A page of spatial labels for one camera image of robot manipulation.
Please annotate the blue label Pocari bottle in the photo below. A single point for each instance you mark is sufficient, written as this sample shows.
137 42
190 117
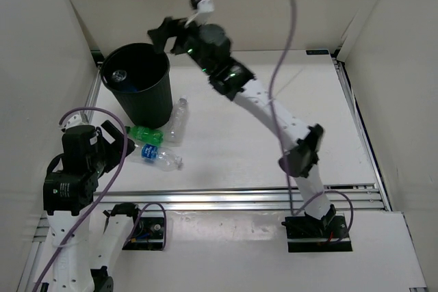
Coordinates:
121 81

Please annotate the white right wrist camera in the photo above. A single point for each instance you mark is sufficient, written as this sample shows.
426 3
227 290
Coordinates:
201 11

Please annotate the clear Aquafina bottle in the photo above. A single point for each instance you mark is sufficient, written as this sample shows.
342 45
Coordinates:
158 157

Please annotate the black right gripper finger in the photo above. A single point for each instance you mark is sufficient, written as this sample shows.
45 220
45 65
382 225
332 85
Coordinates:
159 43
169 28

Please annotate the green plastic soda bottle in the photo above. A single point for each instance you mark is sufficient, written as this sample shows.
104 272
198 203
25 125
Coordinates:
145 135

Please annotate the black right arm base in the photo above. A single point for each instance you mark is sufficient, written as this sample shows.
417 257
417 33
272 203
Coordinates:
304 237

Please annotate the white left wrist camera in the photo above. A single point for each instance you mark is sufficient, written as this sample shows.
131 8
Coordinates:
76 119

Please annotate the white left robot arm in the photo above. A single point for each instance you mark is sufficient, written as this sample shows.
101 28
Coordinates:
72 178

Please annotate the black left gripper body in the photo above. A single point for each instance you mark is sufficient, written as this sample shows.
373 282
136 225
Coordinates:
96 159

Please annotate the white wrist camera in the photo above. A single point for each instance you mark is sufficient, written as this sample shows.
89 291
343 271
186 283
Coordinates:
76 119
201 11

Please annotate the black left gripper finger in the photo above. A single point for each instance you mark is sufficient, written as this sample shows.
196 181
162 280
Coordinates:
116 135
111 155

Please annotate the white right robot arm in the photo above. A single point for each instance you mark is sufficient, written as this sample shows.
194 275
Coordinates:
210 48

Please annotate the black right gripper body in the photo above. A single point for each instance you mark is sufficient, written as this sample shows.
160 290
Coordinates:
191 37

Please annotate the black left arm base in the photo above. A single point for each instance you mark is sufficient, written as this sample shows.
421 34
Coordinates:
148 236

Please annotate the clear unlabelled plastic bottle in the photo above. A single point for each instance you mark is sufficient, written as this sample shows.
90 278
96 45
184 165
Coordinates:
175 128

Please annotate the aluminium front frame rail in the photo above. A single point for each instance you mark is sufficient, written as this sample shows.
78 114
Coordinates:
363 198

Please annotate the white zip tie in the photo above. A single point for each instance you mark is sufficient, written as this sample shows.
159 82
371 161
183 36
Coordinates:
286 84

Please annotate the black plastic waste bin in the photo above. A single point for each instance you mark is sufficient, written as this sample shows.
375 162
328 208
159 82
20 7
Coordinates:
151 105

